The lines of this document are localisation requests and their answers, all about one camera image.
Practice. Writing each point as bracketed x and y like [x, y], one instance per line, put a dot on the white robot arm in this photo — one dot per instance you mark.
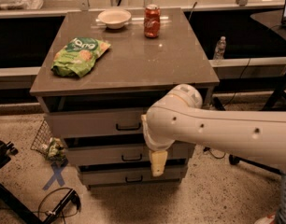
[258, 136]

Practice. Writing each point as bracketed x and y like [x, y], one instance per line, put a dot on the clear water bottle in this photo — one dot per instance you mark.
[220, 49]

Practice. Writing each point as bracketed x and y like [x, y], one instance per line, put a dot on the red white sneaker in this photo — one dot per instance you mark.
[269, 219]

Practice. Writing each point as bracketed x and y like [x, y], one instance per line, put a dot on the green chip bag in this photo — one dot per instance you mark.
[77, 58]

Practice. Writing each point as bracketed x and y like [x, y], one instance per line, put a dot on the white bowl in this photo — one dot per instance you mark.
[114, 18]

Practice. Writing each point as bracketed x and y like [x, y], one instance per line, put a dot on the black office chair base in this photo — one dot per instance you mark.
[234, 160]

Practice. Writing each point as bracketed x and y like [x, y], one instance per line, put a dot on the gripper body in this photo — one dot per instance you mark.
[152, 141]

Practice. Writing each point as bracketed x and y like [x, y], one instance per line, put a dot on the grey top drawer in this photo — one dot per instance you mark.
[91, 123]

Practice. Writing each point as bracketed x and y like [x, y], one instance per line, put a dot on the grey drawer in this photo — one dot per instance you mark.
[91, 123]
[84, 156]
[131, 175]

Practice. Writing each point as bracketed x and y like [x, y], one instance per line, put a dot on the grey bottom drawer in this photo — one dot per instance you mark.
[131, 175]

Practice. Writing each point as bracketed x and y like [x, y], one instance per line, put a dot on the wire mesh basket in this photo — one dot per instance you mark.
[42, 139]

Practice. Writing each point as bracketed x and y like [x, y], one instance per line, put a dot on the blue tape cross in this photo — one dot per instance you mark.
[57, 169]

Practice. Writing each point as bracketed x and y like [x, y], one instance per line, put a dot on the grey middle drawer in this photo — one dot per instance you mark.
[84, 156]

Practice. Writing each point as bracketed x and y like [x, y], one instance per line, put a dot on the green bag in basket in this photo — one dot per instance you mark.
[53, 150]

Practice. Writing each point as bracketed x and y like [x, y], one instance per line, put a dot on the grey drawer cabinet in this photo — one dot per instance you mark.
[135, 71]

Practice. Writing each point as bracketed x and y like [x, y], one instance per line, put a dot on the black stand with cable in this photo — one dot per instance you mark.
[19, 192]

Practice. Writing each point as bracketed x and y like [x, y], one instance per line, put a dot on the red soda can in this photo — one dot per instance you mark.
[152, 21]

